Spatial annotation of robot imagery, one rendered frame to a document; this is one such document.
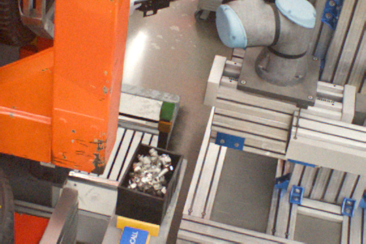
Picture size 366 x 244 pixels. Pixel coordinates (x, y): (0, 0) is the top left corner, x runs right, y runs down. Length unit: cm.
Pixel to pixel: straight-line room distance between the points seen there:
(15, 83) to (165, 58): 154
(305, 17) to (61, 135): 74
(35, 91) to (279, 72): 68
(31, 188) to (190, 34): 141
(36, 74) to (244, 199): 95
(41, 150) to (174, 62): 144
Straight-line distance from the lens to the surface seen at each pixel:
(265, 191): 284
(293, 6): 221
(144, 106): 329
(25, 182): 276
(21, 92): 227
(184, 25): 393
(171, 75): 360
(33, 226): 255
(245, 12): 216
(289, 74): 228
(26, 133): 233
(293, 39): 222
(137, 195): 226
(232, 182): 284
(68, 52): 210
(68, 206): 245
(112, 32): 203
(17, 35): 261
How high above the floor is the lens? 219
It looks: 40 degrees down
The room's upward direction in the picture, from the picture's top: 9 degrees clockwise
